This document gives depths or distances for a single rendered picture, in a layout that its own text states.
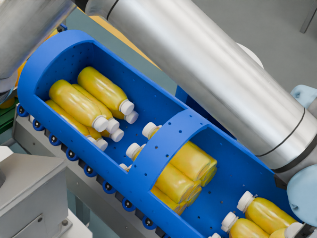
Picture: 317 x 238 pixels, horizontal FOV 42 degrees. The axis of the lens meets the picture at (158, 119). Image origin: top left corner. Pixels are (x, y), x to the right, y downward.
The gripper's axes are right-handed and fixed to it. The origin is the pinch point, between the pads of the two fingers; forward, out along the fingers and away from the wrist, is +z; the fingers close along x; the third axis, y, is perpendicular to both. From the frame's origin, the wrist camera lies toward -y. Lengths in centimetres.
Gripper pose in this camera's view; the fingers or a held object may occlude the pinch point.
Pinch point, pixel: (298, 232)
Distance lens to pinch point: 85.7
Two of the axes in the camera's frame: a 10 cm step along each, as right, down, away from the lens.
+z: -1.3, 6.3, 7.6
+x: 6.5, -5.3, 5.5
